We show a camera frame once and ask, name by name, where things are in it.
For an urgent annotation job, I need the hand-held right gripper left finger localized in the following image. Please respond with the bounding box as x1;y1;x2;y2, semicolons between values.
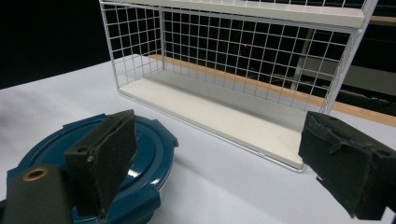
64;108;138;218

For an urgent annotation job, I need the blue round container lid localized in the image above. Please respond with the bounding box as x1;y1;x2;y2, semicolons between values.
6;113;180;224

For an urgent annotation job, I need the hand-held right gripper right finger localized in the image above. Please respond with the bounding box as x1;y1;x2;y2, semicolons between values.
297;110;396;221

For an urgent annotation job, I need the white wire shelf rack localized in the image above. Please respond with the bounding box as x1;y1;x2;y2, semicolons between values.
98;0;379;174

